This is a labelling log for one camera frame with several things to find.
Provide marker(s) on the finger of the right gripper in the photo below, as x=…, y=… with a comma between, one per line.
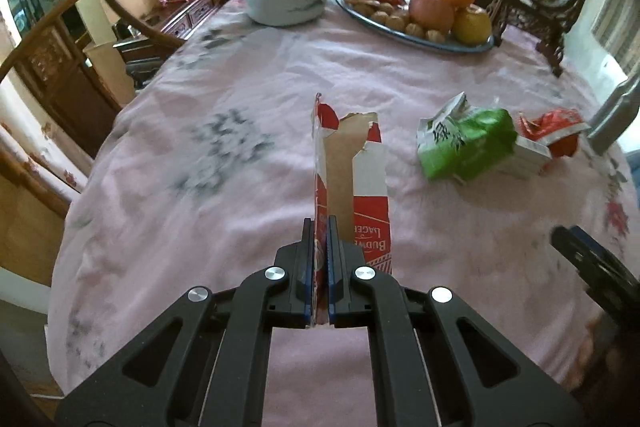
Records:
x=608, y=282

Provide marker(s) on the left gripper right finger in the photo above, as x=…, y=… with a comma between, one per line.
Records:
x=435, y=361

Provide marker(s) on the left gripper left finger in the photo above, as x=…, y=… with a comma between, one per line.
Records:
x=204, y=360

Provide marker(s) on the white small carton box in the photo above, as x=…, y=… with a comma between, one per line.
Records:
x=528, y=159

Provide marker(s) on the red orange snack bag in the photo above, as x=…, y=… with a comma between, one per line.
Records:
x=558, y=130

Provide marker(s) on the red white beer carton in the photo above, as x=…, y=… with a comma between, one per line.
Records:
x=350, y=185

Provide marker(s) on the green snack packet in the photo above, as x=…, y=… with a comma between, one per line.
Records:
x=462, y=141

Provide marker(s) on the silver metal bottle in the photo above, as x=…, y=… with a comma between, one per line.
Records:
x=614, y=116

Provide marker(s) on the striped window curtain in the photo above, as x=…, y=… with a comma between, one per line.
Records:
x=617, y=30

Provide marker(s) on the wooden armchair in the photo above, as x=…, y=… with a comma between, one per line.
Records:
x=55, y=72

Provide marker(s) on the yellow apple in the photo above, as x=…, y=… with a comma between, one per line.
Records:
x=472, y=26

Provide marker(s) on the red apple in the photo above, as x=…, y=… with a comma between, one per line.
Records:
x=432, y=14

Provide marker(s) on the blue rimmed fruit plate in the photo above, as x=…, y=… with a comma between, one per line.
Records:
x=396, y=24

